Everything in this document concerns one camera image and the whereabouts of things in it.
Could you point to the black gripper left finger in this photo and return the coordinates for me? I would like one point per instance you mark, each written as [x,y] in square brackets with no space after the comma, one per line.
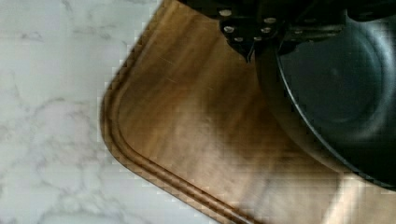
[244,23]

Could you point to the dark wooden cutting board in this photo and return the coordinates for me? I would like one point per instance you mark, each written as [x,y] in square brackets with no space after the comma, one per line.
[186,113]

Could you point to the black bowl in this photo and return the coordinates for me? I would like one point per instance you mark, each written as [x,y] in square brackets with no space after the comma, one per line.
[343,89]

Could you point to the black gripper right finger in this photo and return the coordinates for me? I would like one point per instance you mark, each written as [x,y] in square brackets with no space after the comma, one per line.
[323,19]

